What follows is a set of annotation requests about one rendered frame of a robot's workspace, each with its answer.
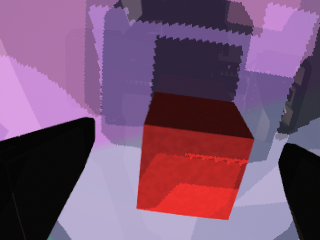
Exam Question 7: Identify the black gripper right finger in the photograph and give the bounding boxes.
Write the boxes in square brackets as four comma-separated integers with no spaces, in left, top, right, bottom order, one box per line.
[279,143,320,240]

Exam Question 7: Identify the dark red block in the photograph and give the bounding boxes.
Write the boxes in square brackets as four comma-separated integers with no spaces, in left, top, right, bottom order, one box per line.
[136,92,255,220]

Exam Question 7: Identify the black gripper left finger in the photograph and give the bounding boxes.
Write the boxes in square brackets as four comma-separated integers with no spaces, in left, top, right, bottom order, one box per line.
[0,117,96,240]

